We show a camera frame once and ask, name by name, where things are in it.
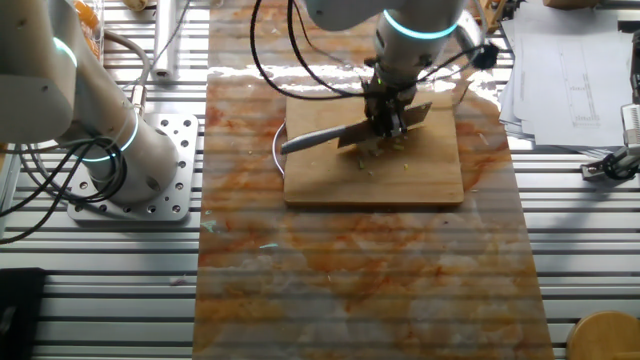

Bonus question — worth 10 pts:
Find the round wooden disc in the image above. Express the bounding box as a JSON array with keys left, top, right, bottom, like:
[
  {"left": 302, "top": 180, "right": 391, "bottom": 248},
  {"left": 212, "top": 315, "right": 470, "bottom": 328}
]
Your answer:
[{"left": 566, "top": 310, "right": 640, "bottom": 360}]

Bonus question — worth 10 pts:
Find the pale green scallion piece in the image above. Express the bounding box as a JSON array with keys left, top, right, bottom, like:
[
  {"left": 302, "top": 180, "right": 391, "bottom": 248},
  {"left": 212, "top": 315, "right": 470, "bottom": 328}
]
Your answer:
[{"left": 355, "top": 137, "right": 394, "bottom": 157}]

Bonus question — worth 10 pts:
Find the orange fruit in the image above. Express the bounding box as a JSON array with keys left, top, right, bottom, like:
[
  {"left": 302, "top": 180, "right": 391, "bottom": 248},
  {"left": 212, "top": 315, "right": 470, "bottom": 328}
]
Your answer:
[
  {"left": 74, "top": 0, "right": 100, "bottom": 30},
  {"left": 83, "top": 32, "right": 103, "bottom": 57}
]

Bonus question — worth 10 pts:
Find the black box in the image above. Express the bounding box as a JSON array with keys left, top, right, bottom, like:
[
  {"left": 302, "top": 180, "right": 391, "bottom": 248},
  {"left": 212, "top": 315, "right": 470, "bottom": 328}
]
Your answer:
[{"left": 0, "top": 267, "right": 47, "bottom": 360}]

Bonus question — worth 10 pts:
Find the silver camera clamp mount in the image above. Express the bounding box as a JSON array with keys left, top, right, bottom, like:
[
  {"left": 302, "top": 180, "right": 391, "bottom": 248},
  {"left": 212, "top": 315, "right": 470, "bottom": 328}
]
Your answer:
[{"left": 579, "top": 144, "right": 640, "bottom": 182}]

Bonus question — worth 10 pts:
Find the steel cleaver knife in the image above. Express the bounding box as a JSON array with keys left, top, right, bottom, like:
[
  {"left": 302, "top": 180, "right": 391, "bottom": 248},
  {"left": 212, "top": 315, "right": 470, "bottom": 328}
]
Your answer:
[{"left": 280, "top": 101, "right": 434, "bottom": 155}]

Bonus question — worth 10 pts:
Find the silver finned camera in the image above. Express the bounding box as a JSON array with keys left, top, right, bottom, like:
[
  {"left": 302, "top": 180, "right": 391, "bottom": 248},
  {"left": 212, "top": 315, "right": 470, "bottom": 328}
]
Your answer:
[{"left": 619, "top": 102, "right": 640, "bottom": 147}]

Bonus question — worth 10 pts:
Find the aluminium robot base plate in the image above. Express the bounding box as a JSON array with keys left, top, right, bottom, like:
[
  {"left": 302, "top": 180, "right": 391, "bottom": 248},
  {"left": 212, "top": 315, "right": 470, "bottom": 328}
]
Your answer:
[{"left": 67, "top": 113, "right": 200, "bottom": 223}]

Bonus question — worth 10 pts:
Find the clear plastic fruit pack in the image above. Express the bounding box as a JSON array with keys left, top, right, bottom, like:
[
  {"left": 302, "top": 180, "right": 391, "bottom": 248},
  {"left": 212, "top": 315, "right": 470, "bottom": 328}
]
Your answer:
[{"left": 72, "top": 0, "right": 105, "bottom": 60}]

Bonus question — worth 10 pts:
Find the black cable loop bundle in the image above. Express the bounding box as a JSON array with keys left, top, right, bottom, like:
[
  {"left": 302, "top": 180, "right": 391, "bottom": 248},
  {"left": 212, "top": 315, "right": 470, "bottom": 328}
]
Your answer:
[{"left": 0, "top": 137, "right": 130, "bottom": 245}]

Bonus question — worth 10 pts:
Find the orange white marbled mat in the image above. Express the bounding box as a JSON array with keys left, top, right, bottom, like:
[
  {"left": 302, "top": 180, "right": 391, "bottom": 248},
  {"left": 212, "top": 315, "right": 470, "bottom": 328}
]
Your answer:
[{"left": 192, "top": 0, "right": 556, "bottom": 360}]

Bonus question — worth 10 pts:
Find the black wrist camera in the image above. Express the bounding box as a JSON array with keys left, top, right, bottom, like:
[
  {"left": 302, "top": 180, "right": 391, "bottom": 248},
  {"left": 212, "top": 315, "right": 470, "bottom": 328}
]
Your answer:
[{"left": 472, "top": 43, "right": 500, "bottom": 70}]

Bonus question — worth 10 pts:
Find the wooden cutting board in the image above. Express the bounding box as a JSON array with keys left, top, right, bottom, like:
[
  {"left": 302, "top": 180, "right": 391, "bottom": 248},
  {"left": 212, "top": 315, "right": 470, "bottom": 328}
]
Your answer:
[{"left": 272, "top": 92, "right": 465, "bottom": 207}]

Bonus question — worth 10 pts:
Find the stack of white papers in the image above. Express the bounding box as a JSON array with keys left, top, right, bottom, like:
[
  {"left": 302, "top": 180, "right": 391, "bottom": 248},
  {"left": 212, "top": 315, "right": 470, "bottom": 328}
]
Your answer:
[{"left": 497, "top": 4, "right": 640, "bottom": 151}]

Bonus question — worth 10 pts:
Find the wooden peg rack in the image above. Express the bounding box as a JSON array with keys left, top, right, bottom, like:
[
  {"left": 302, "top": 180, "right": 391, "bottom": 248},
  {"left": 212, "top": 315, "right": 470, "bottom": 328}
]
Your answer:
[{"left": 474, "top": 0, "right": 505, "bottom": 34}]

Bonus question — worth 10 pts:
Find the white plastic wrap roll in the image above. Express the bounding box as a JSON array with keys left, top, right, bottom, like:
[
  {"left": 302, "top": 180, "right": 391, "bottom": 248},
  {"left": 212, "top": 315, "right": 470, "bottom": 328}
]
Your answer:
[{"left": 151, "top": 0, "right": 180, "bottom": 80}]

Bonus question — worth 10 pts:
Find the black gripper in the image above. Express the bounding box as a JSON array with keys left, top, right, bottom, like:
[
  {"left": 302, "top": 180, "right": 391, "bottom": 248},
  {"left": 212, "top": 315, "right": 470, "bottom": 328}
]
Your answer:
[{"left": 363, "top": 79, "right": 419, "bottom": 139}]

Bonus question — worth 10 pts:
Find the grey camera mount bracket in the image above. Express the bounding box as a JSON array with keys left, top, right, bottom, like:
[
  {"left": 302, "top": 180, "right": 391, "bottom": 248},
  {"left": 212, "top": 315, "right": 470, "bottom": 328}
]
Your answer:
[{"left": 454, "top": 10, "right": 484, "bottom": 51}]

